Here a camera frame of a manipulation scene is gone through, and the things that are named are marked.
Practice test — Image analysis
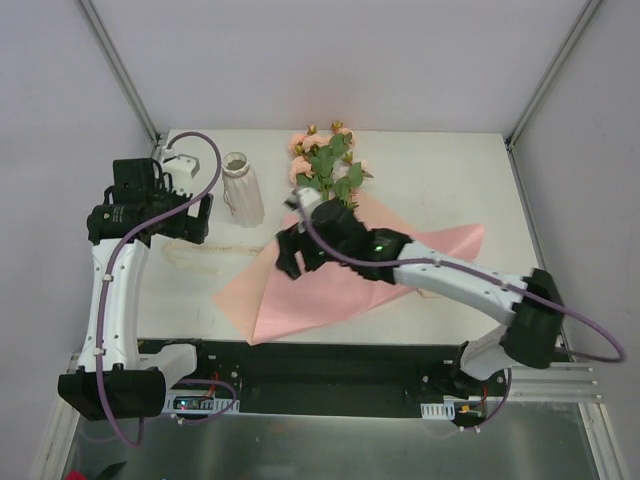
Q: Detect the cream printed ribbon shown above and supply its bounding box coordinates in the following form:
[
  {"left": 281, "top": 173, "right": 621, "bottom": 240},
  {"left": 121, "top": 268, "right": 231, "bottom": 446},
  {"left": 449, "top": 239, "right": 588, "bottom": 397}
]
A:
[{"left": 161, "top": 241, "right": 264, "bottom": 276}]

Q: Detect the small bud flower stem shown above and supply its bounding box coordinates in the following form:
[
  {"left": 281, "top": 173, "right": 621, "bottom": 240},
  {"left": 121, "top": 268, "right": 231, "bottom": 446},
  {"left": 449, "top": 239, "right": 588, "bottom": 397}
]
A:
[{"left": 329, "top": 121, "right": 355, "bottom": 205}]

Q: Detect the pale pink rose stem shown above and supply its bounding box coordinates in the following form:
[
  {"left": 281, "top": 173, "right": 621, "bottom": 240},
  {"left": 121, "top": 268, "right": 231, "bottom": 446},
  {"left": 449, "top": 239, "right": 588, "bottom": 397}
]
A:
[{"left": 331, "top": 151, "right": 373, "bottom": 209}]

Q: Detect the pink wrapping paper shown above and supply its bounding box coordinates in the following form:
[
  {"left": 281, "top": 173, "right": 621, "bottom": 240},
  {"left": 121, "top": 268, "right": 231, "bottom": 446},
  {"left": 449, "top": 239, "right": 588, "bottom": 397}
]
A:
[{"left": 213, "top": 191, "right": 485, "bottom": 345}]

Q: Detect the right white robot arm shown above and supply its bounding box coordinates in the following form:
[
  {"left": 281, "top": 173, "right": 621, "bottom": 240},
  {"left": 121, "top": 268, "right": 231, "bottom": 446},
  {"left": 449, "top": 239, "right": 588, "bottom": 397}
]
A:
[{"left": 276, "top": 195, "right": 563, "bottom": 395}]

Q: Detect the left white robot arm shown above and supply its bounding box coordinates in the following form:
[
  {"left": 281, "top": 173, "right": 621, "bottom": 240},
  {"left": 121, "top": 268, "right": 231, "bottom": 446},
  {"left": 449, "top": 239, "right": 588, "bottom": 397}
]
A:
[{"left": 57, "top": 154, "right": 213, "bottom": 421}]

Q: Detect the white ribbed vase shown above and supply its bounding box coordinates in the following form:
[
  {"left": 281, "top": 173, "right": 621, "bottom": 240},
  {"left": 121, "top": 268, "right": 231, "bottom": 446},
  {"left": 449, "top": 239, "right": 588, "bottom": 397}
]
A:
[{"left": 222, "top": 151, "right": 265, "bottom": 228}]

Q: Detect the red object at bottom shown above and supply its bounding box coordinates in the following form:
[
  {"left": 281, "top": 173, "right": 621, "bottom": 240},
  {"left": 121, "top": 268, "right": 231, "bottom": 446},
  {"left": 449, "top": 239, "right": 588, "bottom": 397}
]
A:
[{"left": 63, "top": 469, "right": 87, "bottom": 480}]

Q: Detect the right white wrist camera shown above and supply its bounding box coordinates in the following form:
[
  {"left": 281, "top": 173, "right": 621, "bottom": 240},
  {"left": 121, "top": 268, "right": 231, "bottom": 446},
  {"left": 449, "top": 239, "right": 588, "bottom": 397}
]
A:
[{"left": 284, "top": 187, "right": 323, "bottom": 216}]

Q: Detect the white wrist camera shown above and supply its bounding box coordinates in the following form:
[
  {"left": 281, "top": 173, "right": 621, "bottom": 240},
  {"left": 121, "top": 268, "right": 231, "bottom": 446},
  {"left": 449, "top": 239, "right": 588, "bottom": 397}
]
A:
[
  {"left": 160, "top": 150, "right": 200, "bottom": 195},
  {"left": 284, "top": 187, "right": 323, "bottom": 216}
]

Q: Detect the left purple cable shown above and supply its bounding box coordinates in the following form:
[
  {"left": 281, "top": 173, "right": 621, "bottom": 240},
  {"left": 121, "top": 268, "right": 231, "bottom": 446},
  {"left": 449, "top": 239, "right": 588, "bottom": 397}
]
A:
[{"left": 97, "top": 131, "right": 239, "bottom": 448}]

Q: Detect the purple cable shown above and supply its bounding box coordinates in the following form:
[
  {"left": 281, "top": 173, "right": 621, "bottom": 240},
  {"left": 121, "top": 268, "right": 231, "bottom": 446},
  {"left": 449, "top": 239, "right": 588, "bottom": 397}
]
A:
[
  {"left": 97, "top": 131, "right": 239, "bottom": 448},
  {"left": 294, "top": 192, "right": 626, "bottom": 435}
]

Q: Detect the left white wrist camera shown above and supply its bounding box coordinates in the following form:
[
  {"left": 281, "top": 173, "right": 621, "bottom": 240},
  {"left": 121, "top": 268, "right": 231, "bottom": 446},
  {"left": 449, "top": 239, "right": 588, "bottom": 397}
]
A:
[{"left": 160, "top": 150, "right": 200, "bottom": 195}]

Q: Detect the left aluminium frame post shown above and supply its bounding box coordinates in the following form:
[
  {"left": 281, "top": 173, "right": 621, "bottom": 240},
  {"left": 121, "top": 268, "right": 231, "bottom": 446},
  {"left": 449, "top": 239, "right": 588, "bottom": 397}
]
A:
[{"left": 75, "top": 0, "right": 163, "bottom": 146}]

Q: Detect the aluminium frame post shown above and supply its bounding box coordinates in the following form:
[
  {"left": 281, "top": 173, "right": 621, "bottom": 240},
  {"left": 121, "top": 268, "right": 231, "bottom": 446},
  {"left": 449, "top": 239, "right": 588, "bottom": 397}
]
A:
[
  {"left": 505, "top": 0, "right": 605, "bottom": 152},
  {"left": 75, "top": 0, "right": 163, "bottom": 146}
]

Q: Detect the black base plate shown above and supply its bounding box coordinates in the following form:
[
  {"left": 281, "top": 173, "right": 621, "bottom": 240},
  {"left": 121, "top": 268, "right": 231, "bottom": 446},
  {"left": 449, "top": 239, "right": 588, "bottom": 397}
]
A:
[{"left": 137, "top": 338, "right": 506, "bottom": 416}]

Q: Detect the left white cable duct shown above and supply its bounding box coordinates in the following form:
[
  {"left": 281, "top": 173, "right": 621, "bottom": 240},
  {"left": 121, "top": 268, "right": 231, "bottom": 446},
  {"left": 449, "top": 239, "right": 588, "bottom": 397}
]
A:
[{"left": 162, "top": 394, "right": 240, "bottom": 416}]

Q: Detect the white cable duct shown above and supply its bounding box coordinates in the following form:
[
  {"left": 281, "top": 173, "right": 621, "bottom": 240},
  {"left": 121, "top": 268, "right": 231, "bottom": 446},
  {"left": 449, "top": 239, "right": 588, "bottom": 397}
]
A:
[
  {"left": 420, "top": 401, "right": 456, "bottom": 421},
  {"left": 162, "top": 394, "right": 240, "bottom": 416}
]

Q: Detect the right white cable duct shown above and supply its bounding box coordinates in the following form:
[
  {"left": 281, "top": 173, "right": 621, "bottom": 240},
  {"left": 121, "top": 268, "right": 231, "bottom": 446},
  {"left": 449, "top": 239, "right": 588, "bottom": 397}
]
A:
[{"left": 420, "top": 401, "right": 456, "bottom": 421}]

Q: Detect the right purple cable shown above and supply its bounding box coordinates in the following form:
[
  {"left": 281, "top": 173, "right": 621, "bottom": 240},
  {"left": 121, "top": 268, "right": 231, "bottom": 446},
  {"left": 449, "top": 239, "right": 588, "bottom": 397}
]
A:
[{"left": 294, "top": 192, "right": 626, "bottom": 435}]

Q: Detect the aluminium front rail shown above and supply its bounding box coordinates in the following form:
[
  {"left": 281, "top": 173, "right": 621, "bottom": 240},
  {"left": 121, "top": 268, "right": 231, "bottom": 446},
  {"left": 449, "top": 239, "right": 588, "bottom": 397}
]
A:
[{"left": 62, "top": 351, "right": 604, "bottom": 404}]

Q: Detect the right aluminium frame post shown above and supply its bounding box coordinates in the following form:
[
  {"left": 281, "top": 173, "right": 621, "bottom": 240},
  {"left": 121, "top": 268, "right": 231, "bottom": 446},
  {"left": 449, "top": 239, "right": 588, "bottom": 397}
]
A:
[{"left": 505, "top": 0, "right": 605, "bottom": 152}]

